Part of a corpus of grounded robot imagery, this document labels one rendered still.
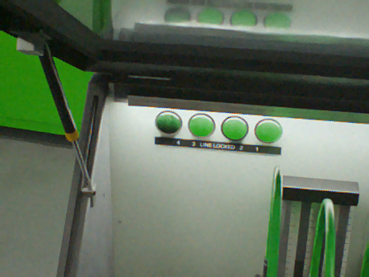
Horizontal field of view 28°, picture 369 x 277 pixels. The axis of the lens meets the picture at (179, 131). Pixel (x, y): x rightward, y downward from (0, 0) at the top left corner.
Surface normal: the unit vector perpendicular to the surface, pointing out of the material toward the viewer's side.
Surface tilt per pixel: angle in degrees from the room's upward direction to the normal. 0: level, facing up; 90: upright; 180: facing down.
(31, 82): 90
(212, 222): 90
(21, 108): 90
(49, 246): 0
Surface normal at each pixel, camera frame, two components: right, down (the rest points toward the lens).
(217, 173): -0.14, 0.47
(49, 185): 0.02, -0.88
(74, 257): -0.08, -0.33
